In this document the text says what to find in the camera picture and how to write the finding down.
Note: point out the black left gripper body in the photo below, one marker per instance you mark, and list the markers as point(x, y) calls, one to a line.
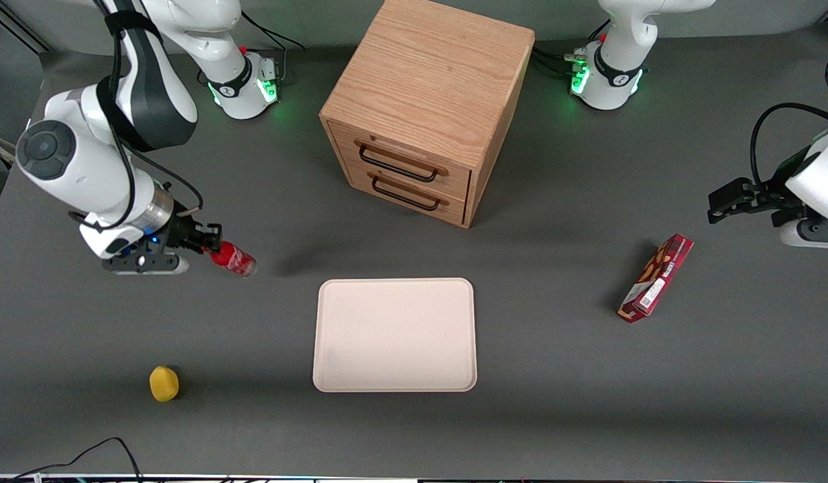
point(774, 197)

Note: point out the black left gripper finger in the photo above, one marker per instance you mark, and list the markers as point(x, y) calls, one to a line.
point(725, 211)
point(732, 191)

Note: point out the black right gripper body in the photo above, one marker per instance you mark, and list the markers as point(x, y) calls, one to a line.
point(183, 233)

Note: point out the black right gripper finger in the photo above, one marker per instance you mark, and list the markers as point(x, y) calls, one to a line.
point(211, 232)
point(203, 249)

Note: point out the red coke bottle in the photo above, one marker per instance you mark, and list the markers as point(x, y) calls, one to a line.
point(234, 258)

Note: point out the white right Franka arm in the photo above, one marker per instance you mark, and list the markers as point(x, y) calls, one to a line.
point(139, 100)

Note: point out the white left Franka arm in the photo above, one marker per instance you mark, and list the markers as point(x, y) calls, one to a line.
point(621, 60)

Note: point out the cream rectangular tray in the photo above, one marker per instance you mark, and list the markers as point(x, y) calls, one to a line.
point(395, 335)

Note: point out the red cookie box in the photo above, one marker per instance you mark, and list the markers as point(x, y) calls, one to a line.
point(656, 278)

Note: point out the yellow lemon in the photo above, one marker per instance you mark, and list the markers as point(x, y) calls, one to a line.
point(163, 384)

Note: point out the wooden drawer cabinet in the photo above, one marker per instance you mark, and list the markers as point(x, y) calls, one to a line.
point(427, 80)

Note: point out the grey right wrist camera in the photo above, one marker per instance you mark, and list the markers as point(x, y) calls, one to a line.
point(149, 263)

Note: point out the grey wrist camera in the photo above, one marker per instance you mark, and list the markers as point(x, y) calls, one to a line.
point(149, 263)
point(816, 233)

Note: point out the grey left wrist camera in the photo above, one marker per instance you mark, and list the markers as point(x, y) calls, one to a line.
point(816, 233)

